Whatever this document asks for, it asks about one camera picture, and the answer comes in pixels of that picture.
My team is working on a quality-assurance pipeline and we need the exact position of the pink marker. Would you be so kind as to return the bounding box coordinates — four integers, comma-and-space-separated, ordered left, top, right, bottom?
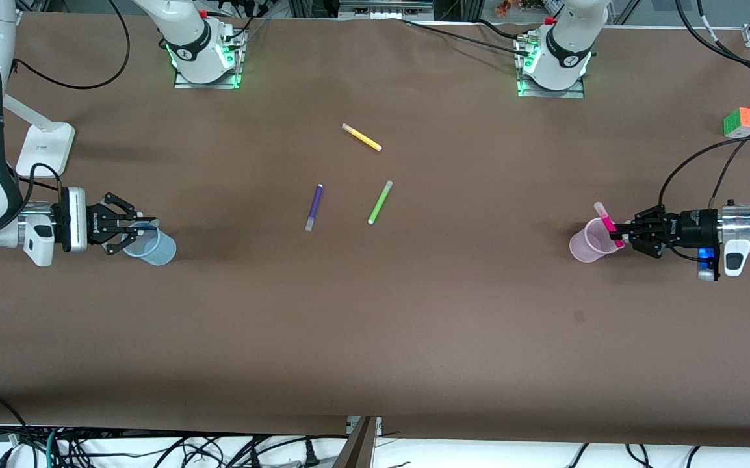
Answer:
594, 202, 626, 249

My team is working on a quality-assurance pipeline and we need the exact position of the translucent blue cup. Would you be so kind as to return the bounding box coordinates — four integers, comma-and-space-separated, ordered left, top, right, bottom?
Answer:
121, 220, 177, 267

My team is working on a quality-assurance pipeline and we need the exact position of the translucent pink cup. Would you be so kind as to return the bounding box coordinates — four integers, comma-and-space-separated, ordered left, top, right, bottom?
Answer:
569, 218, 623, 263

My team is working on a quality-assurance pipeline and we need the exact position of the white stand base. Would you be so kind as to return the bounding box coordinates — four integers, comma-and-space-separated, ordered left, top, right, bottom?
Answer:
3, 94, 76, 179

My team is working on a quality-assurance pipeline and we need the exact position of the colourful puzzle cube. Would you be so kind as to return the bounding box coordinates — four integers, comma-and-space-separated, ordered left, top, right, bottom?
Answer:
723, 107, 750, 139

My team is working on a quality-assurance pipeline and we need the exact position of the purple marker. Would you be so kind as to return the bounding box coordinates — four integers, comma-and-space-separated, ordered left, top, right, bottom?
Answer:
305, 184, 324, 232

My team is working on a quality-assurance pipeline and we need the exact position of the yellow marker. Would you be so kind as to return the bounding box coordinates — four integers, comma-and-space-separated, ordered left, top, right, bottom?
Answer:
341, 123, 383, 152

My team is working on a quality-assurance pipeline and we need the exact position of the green marker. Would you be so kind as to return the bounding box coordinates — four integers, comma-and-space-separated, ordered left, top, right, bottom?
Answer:
367, 180, 394, 226

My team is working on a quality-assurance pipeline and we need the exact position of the brown table cover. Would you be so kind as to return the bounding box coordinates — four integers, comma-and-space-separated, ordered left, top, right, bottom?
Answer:
0, 13, 750, 449

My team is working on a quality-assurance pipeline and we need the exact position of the aluminium profile bar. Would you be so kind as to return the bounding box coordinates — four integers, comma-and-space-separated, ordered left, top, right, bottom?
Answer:
333, 416, 383, 468

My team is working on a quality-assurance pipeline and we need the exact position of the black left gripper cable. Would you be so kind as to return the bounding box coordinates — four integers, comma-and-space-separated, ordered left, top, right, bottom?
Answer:
659, 120, 750, 210

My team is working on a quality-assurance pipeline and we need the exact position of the short black right gripper cable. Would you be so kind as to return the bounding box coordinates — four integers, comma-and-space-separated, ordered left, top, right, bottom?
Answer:
29, 162, 65, 203

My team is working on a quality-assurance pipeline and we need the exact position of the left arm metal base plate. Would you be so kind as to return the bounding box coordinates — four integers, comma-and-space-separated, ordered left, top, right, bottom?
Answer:
515, 34, 586, 99

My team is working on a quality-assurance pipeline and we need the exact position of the long black right arm cable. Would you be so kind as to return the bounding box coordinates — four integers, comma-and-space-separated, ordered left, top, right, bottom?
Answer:
11, 0, 131, 91

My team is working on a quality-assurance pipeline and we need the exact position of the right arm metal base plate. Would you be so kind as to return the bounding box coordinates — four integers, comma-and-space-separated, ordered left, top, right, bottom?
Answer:
174, 25, 247, 90

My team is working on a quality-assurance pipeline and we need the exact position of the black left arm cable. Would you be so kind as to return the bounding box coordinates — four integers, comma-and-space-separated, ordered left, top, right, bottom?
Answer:
677, 0, 750, 73

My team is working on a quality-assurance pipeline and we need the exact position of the black cable on table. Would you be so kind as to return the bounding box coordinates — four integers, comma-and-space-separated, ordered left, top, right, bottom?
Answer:
401, 18, 535, 53

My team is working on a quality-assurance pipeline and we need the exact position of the silver frame rail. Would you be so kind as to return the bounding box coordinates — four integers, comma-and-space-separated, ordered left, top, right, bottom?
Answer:
339, 0, 435, 20

